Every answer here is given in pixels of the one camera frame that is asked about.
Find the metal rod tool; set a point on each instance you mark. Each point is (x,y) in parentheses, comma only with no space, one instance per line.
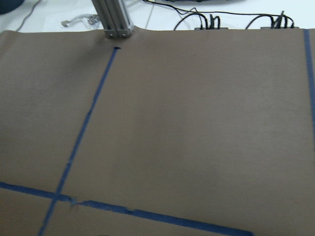
(89,20)

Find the aluminium frame post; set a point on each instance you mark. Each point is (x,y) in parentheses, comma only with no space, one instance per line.
(114,17)

